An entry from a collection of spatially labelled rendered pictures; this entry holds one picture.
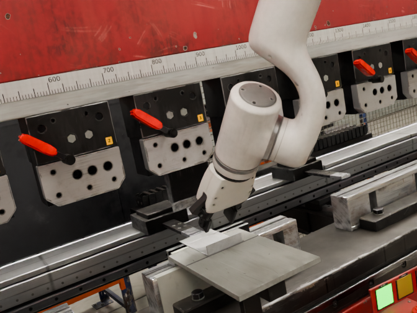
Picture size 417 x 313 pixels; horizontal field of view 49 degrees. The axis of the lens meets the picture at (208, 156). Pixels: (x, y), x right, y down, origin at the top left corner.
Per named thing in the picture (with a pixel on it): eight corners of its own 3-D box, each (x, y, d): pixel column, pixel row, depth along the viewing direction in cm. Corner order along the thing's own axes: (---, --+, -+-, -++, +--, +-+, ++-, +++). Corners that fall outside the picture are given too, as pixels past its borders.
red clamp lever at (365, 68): (362, 57, 113) (385, 77, 117) (349, 59, 116) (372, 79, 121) (360, 63, 112) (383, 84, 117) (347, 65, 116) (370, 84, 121)
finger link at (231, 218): (242, 187, 95) (234, 208, 99) (229, 192, 93) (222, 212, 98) (251, 199, 93) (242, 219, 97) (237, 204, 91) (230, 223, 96)
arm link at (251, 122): (270, 148, 84) (221, 131, 85) (292, 89, 75) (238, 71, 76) (260, 178, 78) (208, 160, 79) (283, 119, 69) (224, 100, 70)
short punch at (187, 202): (175, 213, 98) (166, 170, 96) (171, 212, 100) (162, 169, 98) (215, 199, 103) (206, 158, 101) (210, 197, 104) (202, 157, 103)
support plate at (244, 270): (239, 302, 74) (238, 296, 74) (169, 260, 97) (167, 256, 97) (321, 261, 83) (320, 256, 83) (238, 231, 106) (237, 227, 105)
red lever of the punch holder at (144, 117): (136, 106, 84) (179, 131, 89) (128, 107, 88) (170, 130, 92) (132, 115, 84) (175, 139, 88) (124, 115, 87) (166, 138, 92)
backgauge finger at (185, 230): (175, 250, 103) (170, 229, 102) (132, 227, 126) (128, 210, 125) (219, 232, 109) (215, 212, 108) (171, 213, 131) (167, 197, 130)
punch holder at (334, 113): (303, 131, 110) (292, 62, 107) (280, 131, 117) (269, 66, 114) (347, 118, 117) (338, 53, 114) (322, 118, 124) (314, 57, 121)
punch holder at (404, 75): (409, 99, 129) (403, 39, 126) (384, 100, 136) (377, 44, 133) (442, 89, 136) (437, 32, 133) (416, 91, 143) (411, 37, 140)
